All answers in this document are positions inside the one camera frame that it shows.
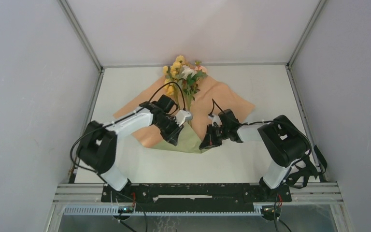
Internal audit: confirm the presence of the white cable duct strip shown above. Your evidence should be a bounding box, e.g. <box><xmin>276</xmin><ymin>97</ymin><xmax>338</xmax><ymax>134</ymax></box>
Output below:
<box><xmin>63</xmin><ymin>205</ymin><xmax>264</xmax><ymax>216</ymax></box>

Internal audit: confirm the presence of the yellow fake flower bunch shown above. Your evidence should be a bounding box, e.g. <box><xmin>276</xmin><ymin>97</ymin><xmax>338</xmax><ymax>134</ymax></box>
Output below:
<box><xmin>162</xmin><ymin>55</ymin><xmax>186</xmax><ymax>110</ymax></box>

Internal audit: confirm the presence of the orange wrapping paper sheet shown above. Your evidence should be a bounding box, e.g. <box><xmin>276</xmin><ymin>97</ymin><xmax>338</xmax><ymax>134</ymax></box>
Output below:
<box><xmin>103</xmin><ymin>66</ymin><xmax>255</xmax><ymax>153</ymax></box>

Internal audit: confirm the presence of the peach white fake flower bunch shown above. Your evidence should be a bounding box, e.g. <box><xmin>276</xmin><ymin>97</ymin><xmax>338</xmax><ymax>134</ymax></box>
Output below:
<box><xmin>180</xmin><ymin>60</ymin><xmax>208</xmax><ymax>111</ymax></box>

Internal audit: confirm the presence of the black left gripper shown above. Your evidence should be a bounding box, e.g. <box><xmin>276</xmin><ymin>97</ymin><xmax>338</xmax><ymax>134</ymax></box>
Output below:
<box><xmin>154</xmin><ymin>116</ymin><xmax>184</xmax><ymax>145</ymax></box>

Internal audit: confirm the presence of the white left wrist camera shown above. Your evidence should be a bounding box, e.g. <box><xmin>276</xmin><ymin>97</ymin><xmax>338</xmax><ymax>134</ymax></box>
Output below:
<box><xmin>175</xmin><ymin>110</ymin><xmax>193</xmax><ymax>126</ymax></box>

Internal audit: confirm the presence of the aluminium front frame rail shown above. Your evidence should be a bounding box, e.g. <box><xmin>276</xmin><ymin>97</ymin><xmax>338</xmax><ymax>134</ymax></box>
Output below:
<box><xmin>53</xmin><ymin>182</ymin><xmax>344</xmax><ymax>205</ymax></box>

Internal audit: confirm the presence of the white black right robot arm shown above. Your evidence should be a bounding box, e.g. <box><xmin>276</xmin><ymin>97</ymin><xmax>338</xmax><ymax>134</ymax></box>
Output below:
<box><xmin>199</xmin><ymin>109</ymin><xmax>317</xmax><ymax>201</ymax></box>

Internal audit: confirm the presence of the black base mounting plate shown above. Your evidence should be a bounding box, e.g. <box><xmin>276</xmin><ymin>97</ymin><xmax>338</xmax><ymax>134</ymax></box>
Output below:
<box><xmin>100</xmin><ymin>183</ymin><xmax>292</xmax><ymax>212</ymax></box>

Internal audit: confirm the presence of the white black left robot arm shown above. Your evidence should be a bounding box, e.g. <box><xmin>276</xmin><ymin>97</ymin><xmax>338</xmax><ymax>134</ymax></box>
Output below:
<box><xmin>71</xmin><ymin>95</ymin><xmax>193</xmax><ymax>202</ymax></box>

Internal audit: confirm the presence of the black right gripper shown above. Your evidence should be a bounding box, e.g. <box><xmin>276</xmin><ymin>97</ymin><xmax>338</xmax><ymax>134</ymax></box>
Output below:
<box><xmin>200</xmin><ymin>123</ymin><xmax>230</xmax><ymax>148</ymax></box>

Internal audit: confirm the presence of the black strap lanyard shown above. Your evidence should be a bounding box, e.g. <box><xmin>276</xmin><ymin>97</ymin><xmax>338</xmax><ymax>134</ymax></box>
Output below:
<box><xmin>285</xmin><ymin>145</ymin><xmax>328</xmax><ymax>189</ymax></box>

